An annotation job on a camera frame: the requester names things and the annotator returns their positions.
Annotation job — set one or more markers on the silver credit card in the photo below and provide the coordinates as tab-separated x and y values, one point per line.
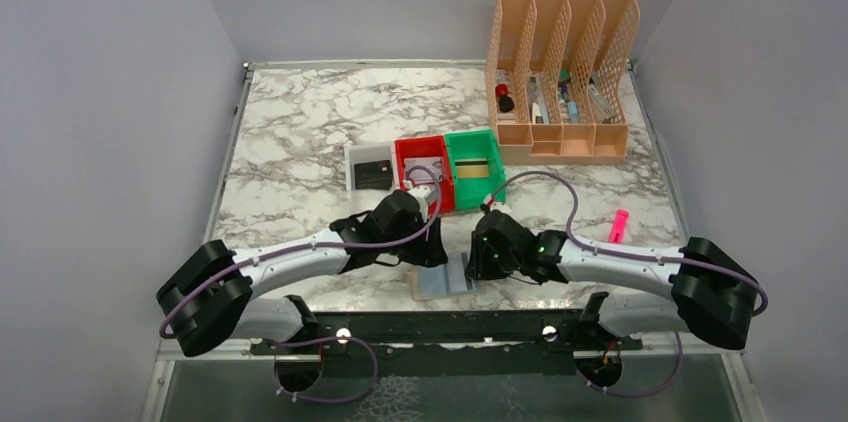
423	170

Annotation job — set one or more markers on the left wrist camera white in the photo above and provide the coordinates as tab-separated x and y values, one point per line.
427	197

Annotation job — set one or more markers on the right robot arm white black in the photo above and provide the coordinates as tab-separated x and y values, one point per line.
697	288

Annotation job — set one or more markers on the white plastic bin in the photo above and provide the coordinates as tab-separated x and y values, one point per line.
361	200

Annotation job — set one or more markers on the orange mesh file organizer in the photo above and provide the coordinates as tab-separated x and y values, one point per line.
552	77

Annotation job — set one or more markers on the green plastic bin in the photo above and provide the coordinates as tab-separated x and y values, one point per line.
470	193

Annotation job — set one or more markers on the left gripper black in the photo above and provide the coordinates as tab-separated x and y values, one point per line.
427	249

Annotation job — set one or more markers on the gold credit card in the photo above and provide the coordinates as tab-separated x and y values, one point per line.
472	169

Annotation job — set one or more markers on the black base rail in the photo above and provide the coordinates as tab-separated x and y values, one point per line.
446	343

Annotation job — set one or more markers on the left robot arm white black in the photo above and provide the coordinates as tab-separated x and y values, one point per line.
215	294

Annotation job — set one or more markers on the black credit card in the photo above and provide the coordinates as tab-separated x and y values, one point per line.
373	175

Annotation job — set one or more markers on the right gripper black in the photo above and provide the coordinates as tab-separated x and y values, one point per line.
478	260

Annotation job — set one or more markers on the stationery items in organizer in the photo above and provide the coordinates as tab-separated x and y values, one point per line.
602	109

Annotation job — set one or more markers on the red plastic bin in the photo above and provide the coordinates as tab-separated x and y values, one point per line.
428	146

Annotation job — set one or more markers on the pink highlighter marker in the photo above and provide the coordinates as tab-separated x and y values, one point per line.
618	228

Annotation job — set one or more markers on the red black item in organizer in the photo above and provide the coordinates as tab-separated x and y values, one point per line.
505	102

